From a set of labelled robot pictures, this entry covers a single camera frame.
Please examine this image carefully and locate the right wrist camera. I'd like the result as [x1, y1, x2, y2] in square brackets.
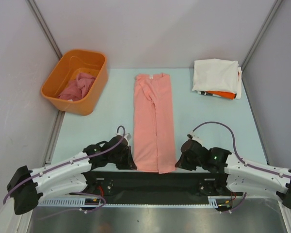
[180, 133, 208, 156]

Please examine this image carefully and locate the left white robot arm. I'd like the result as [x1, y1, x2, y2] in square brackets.
[7, 141, 137, 215]

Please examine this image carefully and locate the orange plastic basket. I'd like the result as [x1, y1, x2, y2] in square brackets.
[41, 49, 108, 116]

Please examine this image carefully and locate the aluminium frame rail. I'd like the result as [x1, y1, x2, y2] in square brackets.
[24, 177, 291, 200]

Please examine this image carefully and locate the white slotted cable duct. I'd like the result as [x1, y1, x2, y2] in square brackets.
[38, 196, 232, 209]

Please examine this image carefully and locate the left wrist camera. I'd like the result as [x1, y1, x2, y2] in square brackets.
[109, 133, 131, 150]

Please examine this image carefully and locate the dark pink t-shirt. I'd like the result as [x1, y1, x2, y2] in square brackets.
[58, 72, 96, 101]

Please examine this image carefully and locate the light pink t-shirt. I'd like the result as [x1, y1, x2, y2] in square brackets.
[133, 73, 177, 174]

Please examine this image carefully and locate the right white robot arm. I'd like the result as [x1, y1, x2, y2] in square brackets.
[175, 141, 291, 209]

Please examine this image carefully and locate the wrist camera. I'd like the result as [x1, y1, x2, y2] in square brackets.
[109, 133, 131, 150]
[180, 133, 208, 156]

